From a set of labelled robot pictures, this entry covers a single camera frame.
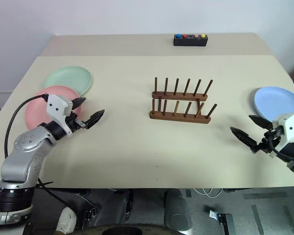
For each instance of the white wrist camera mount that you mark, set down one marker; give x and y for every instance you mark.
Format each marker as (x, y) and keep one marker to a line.
(56, 106)
(289, 126)

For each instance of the white rounded robot part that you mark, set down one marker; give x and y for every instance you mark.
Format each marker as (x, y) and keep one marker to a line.
(65, 220)

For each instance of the green plate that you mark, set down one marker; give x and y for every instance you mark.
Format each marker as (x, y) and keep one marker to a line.
(68, 77)

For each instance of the black zip tie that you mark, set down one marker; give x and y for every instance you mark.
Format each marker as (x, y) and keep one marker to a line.
(46, 184)

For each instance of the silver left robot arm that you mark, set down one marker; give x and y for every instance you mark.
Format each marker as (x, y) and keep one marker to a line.
(22, 159)

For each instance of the red push button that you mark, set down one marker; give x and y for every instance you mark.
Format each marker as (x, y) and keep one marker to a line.
(185, 36)

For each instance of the blue plate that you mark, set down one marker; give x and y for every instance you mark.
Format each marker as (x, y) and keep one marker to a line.
(276, 100)

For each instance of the blue push button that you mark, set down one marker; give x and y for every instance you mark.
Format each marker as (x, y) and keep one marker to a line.
(178, 35)

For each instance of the black button box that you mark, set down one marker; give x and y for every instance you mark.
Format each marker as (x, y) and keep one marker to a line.
(189, 42)

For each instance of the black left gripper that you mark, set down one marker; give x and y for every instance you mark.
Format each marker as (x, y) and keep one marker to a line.
(73, 122)

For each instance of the wooden dish rack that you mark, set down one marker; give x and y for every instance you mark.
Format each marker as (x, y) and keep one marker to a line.
(178, 118)

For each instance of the dark grey rounded shape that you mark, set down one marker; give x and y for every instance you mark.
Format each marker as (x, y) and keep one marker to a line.
(177, 210)

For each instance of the metal bracket with black frame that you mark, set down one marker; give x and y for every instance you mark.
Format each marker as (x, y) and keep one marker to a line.
(220, 218)

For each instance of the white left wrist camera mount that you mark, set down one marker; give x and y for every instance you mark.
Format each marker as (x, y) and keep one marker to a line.
(56, 106)

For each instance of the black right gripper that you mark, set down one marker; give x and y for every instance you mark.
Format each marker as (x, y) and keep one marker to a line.
(269, 143)

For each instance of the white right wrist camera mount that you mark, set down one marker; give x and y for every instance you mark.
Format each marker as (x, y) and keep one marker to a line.
(289, 126)

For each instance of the red plate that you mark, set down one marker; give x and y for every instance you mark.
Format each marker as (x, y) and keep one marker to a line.
(36, 107)

